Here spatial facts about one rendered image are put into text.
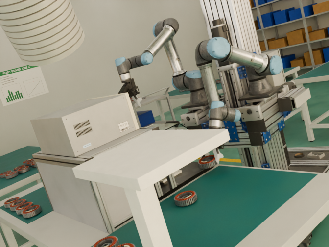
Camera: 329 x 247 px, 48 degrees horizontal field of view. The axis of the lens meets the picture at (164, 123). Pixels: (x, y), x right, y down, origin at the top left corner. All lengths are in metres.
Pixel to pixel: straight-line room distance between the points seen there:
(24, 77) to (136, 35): 2.81
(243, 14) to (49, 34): 2.07
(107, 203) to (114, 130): 0.38
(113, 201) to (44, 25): 1.11
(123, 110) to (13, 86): 5.55
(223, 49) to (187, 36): 7.75
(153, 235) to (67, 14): 0.60
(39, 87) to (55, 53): 6.67
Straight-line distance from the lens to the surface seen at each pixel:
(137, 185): 0.92
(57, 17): 0.85
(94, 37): 8.22
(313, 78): 4.25
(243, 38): 2.69
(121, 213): 1.82
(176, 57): 2.80
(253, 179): 1.90
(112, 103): 1.90
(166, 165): 0.96
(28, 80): 7.48
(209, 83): 2.23
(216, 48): 2.07
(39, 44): 0.85
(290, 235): 1.41
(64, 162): 1.89
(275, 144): 2.92
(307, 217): 1.51
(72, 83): 7.80
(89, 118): 1.84
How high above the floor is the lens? 1.48
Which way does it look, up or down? 11 degrees down
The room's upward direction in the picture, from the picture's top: 16 degrees counter-clockwise
